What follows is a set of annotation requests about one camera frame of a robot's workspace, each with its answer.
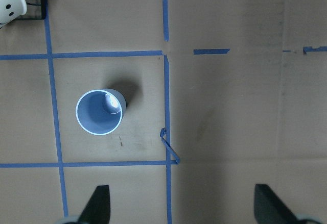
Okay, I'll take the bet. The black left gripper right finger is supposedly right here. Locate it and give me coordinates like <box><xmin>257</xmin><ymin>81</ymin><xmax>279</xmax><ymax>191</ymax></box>
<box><xmin>254</xmin><ymin>184</ymin><xmax>298</xmax><ymax>223</ymax></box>

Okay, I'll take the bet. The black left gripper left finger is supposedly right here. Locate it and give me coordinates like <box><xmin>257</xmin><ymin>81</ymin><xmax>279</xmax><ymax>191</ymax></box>
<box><xmin>78</xmin><ymin>185</ymin><xmax>110</xmax><ymax>223</ymax></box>

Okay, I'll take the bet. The light blue plastic cup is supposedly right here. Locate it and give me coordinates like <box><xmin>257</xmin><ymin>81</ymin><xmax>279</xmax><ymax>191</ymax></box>
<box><xmin>75</xmin><ymin>89</ymin><xmax>126</xmax><ymax>136</ymax></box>

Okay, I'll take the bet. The brown paper table cover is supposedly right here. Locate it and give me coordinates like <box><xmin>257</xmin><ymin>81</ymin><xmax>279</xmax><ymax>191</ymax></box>
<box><xmin>1</xmin><ymin>0</ymin><xmax>326</xmax><ymax>223</ymax></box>

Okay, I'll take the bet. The white smiley face mug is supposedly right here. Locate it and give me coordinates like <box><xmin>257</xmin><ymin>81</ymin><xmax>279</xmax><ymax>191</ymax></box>
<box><xmin>0</xmin><ymin>0</ymin><xmax>27</xmax><ymax>28</ymax></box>

